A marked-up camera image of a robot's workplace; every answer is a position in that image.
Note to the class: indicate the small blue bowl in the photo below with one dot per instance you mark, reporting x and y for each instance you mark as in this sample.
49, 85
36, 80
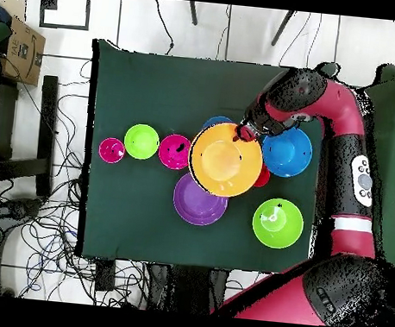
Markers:
217, 119

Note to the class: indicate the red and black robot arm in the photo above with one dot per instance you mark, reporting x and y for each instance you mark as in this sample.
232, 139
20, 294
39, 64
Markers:
348, 112

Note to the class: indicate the large green bowl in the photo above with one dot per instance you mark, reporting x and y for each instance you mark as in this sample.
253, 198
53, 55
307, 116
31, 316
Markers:
278, 226

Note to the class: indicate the grey stand base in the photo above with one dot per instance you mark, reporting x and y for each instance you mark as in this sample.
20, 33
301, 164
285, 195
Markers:
16, 210

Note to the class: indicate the dark green tablecloth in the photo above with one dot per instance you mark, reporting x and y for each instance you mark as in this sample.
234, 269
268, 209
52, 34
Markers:
156, 90

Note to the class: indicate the cardboard box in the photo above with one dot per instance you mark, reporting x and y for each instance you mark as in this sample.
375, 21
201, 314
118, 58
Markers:
22, 53

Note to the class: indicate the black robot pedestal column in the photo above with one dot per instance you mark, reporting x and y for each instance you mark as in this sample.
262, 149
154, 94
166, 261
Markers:
185, 287

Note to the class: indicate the black bench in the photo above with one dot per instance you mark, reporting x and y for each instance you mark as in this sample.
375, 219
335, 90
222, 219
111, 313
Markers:
46, 131

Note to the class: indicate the black tripod leg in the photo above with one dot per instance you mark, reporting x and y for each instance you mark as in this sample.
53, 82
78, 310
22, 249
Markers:
282, 27
193, 14

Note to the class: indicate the red cup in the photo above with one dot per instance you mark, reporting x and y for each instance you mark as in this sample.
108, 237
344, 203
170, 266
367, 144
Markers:
111, 150
263, 178

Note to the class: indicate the small pink bowl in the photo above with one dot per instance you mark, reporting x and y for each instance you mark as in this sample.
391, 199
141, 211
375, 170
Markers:
171, 152

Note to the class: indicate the large blue bowl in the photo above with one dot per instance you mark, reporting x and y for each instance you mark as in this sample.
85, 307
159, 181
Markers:
288, 155

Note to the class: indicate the large yellow bowl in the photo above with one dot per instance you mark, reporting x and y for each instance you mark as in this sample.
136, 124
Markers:
223, 180

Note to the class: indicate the purple bowl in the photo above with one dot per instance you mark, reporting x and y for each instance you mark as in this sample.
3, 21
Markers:
196, 208

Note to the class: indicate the small green bowl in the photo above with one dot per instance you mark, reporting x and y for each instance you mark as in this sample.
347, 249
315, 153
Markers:
141, 141

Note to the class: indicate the black square floor frame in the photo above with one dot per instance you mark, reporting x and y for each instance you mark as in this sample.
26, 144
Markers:
63, 26

